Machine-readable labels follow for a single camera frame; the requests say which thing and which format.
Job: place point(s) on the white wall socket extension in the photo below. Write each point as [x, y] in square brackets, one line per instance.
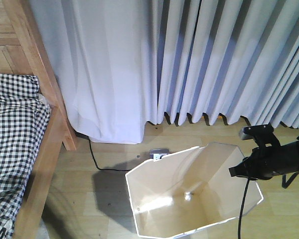
[157, 154]

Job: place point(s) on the grey pleated curtain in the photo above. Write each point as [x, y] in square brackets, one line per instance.
[231, 58]

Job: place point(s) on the wooden bed frame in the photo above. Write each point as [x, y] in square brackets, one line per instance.
[22, 53]

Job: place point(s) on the white trash bin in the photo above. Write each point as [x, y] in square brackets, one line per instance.
[189, 191]

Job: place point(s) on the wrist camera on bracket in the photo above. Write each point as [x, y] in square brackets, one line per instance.
[261, 134]

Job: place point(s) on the checkered bed sheet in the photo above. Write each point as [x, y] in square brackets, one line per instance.
[24, 117]

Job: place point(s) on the white curtain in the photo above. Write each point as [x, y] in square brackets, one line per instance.
[101, 56]

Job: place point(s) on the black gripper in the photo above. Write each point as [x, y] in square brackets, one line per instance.
[263, 163]

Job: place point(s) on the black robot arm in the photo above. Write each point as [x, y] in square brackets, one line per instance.
[291, 162]

